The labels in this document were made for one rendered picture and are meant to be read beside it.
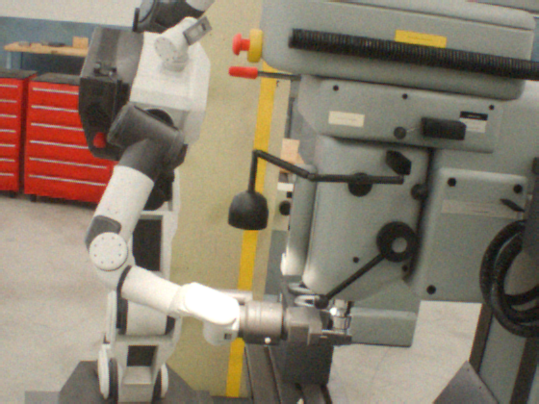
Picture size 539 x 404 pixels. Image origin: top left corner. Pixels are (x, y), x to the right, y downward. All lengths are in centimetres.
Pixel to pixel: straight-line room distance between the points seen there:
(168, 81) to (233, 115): 138
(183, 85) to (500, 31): 77
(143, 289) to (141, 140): 32
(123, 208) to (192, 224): 166
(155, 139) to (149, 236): 48
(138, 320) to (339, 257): 79
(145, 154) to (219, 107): 152
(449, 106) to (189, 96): 66
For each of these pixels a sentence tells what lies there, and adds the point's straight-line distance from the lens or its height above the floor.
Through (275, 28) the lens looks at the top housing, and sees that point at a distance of 126.
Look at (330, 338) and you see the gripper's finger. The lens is 151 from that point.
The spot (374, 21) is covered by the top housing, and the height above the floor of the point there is 183.
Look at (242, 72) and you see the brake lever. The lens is 146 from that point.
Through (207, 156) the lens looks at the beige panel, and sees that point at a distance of 316.
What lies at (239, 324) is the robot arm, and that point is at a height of 122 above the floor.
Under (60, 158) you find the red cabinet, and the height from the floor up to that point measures 41.
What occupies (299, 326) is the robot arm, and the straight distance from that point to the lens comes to 151.
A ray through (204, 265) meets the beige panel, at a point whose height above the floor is 68.
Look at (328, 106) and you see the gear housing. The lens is 127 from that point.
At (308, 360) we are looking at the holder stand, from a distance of 191.
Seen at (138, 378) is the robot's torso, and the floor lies 74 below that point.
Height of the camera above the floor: 186
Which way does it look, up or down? 15 degrees down
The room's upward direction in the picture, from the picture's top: 7 degrees clockwise
